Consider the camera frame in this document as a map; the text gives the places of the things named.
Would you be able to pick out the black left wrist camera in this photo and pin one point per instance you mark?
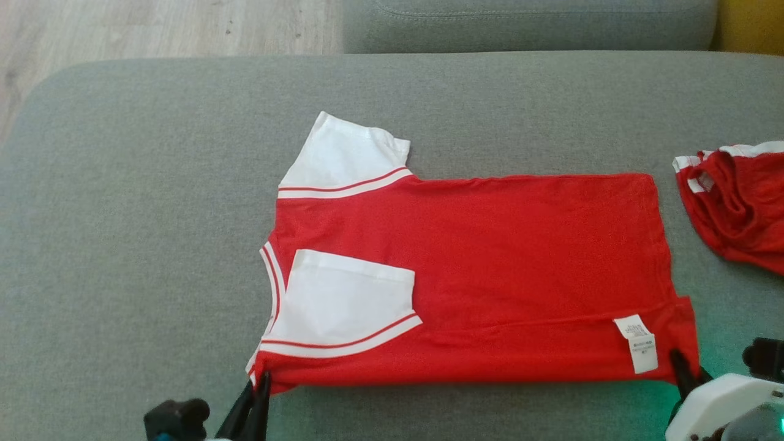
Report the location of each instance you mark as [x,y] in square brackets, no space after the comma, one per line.
[174,419]

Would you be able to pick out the red shorts white trim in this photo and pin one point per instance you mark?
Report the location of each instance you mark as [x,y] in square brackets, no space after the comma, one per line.
[741,220]

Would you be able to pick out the red white-sleeved t-shirt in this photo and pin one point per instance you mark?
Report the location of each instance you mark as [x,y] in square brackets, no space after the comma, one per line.
[520,257]

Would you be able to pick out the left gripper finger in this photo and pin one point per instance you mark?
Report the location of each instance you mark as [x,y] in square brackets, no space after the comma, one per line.
[236,419]
[262,410]

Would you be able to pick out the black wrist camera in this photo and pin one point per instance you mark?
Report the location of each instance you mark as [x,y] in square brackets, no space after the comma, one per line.
[174,419]
[765,358]

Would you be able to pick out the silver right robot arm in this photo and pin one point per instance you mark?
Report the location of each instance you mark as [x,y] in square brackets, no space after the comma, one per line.
[756,429]

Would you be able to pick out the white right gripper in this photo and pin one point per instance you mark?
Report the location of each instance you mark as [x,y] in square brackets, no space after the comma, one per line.
[716,407]

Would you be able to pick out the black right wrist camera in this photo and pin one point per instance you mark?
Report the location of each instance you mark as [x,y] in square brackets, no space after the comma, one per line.
[765,358]

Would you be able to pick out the large grey sofa cushion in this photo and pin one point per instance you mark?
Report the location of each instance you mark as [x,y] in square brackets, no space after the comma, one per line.
[153,245]

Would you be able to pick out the yellow sofa backrest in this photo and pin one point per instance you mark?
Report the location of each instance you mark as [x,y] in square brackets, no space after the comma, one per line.
[753,24]

